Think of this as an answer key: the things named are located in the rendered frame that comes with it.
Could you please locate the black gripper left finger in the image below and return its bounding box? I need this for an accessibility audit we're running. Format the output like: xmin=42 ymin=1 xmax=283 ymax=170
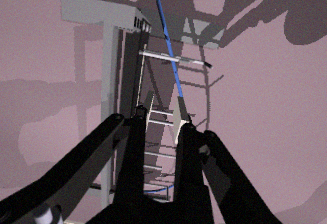
xmin=0 ymin=91 xmax=154 ymax=224

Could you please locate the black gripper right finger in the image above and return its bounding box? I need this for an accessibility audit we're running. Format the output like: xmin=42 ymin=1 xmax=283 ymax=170
xmin=173 ymin=96 xmax=282 ymax=224

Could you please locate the blue cable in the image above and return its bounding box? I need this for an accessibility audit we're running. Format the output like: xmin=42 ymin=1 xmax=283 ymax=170
xmin=144 ymin=0 xmax=183 ymax=193

